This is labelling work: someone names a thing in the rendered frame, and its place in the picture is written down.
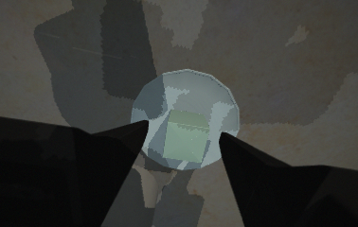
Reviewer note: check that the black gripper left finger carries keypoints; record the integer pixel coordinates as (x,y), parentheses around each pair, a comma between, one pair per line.
(96,164)

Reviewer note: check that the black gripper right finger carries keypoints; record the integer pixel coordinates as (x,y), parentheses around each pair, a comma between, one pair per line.
(270,193)

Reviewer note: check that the grey cylinder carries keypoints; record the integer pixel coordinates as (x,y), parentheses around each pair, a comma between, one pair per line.
(134,206)

